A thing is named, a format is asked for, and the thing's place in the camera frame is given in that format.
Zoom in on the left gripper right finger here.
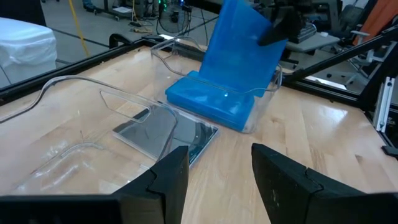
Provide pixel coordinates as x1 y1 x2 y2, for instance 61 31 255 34
251 142 371 224

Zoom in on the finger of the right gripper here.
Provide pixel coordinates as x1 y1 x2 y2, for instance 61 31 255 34
256 5 301 47

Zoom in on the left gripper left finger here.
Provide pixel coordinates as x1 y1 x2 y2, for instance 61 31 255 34
111 145 190 224

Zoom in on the black keyboard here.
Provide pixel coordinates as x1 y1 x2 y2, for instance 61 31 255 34
292 22 318 45

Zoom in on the grey desk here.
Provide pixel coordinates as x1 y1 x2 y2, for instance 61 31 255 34
285 30 341 54

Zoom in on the white office chair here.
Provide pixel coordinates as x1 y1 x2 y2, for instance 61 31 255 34
325 29 376 88

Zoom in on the orange panel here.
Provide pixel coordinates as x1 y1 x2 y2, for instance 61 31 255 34
352 0 398 47

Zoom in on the black floor fan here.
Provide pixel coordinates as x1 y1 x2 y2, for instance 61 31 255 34
156 2 188 35

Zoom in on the clear plastic bin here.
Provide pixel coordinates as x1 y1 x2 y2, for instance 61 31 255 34
150 35 284 135
0 75 178 197

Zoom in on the silver aluminium extrusion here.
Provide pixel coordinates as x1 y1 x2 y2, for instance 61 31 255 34
372 76 396 134

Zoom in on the person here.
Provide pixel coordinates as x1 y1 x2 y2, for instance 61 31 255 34
81 0 98 12

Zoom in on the white trash bin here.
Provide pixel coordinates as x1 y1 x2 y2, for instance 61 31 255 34
0 17 58 85

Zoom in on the black partition panel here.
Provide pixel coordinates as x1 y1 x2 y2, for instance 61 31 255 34
0 0 47 27

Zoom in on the black metal table frame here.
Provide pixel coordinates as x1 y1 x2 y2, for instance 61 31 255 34
0 24 398 158

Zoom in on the yellow cable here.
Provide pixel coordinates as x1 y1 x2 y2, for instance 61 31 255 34
67 0 91 59

